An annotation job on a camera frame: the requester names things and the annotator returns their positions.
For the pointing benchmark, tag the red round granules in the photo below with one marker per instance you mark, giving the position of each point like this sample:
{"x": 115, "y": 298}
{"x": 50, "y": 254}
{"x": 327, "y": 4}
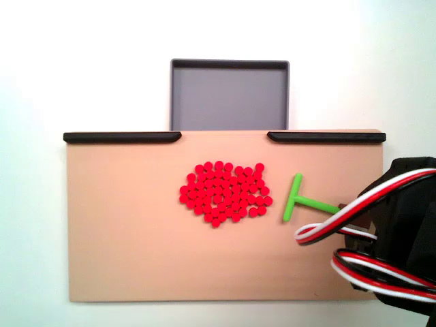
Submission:
{"x": 221, "y": 190}

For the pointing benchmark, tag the green T-shaped pusher tool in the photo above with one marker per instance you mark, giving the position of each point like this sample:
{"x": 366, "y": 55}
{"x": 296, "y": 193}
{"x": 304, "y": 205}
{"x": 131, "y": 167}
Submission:
{"x": 292, "y": 197}

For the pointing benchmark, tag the grey shallow container tray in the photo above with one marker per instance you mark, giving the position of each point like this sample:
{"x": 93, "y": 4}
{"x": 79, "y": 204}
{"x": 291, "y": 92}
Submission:
{"x": 230, "y": 98}

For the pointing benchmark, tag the beige rectangular work board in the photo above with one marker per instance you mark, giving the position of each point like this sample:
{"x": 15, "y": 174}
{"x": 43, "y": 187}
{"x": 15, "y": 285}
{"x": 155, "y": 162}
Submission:
{"x": 119, "y": 221}

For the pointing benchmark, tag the black edge rail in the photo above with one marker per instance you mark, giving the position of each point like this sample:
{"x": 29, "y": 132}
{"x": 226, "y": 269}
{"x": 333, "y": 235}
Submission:
{"x": 327, "y": 137}
{"x": 119, "y": 137}

